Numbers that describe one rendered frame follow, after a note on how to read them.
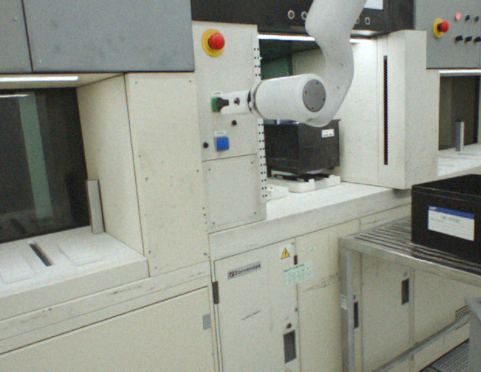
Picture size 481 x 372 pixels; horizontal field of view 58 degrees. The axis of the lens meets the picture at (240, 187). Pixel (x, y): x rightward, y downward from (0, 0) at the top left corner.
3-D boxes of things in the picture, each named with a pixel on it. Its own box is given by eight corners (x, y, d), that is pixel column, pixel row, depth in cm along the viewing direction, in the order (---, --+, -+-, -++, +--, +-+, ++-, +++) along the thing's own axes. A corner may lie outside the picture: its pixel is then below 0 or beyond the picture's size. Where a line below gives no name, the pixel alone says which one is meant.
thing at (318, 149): (295, 185, 155) (292, 95, 149) (261, 180, 172) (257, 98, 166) (343, 175, 169) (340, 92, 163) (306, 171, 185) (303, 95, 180)
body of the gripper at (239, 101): (247, 118, 92) (219, 119, 101) (283, 115, 98) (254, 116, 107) (244, 83, 91) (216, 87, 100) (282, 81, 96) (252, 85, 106)
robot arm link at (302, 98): (292, 87, 96) (260, 74, 90) (337, 82, 85) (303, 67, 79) (285, 124, 95) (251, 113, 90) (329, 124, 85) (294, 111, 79)
